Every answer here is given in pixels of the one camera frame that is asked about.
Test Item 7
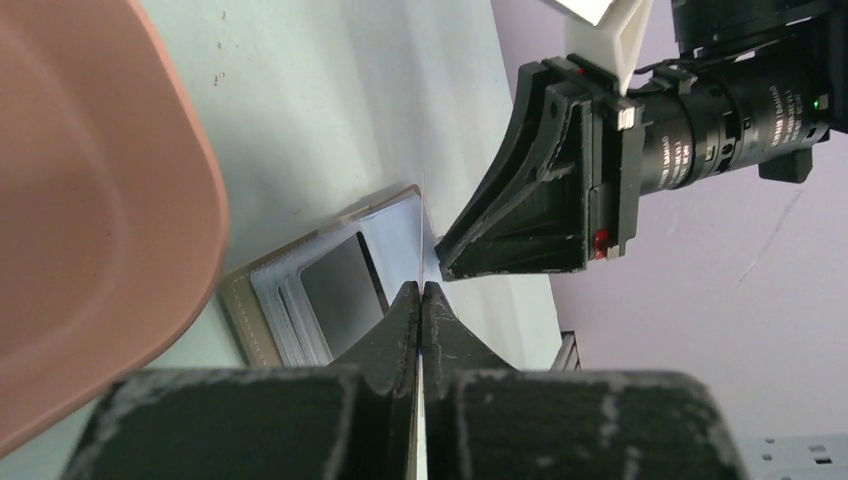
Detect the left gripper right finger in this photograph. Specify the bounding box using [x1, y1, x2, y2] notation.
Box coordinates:
[421, 282, 746, 479]

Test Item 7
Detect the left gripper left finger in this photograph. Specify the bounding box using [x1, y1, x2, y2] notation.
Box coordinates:
[63, 282, 420, 479]

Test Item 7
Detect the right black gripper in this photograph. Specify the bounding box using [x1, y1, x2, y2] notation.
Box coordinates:
[435, 56, 645, 281]

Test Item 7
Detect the grey card holder wallet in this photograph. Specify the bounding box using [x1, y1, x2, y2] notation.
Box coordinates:
[217, 185, 442, 368]

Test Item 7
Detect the pink oval tray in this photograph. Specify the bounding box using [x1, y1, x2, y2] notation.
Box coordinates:
[1, 1, 229, 455]

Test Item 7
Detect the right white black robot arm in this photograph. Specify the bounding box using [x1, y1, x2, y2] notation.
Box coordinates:
[435, 1, 847, 281]

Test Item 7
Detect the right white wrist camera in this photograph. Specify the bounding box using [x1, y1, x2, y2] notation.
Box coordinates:
[548, 0, 654, 94]

